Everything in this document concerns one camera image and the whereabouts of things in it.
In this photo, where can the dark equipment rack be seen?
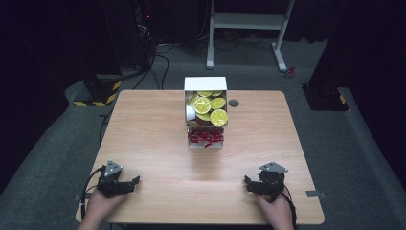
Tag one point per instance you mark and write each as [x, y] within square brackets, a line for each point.
[145, 28]

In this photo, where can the grey tape strip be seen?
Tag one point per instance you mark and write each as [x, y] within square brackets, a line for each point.
[315, 193]
[79, 197]

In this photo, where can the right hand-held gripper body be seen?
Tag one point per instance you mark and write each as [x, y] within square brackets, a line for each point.
[271, 180]

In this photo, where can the white metal stand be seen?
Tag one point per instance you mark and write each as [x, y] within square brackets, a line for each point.
[249, 20]

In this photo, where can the small red floor object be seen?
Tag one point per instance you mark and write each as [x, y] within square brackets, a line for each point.
[290, 72]

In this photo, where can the person's left hand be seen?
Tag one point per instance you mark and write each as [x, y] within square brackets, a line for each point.
[102, 206]

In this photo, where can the person's right hand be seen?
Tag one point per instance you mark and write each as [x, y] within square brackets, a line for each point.
[277, 212]

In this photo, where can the white capsule cup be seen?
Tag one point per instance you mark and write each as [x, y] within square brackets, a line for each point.
[190, 112]

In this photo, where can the grey round table grommet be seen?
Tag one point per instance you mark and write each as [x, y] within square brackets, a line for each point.
[233, 103]

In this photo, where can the white and clear dispenser box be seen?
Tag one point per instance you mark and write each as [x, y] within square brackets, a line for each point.
[204, 83]

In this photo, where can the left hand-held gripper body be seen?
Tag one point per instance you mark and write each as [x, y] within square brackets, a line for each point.
[110, 179]

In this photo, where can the pile of red packets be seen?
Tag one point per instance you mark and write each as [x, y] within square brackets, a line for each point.
[206, 137]

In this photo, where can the black yellow striped stand base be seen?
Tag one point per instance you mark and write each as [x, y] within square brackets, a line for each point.
[102, 94]

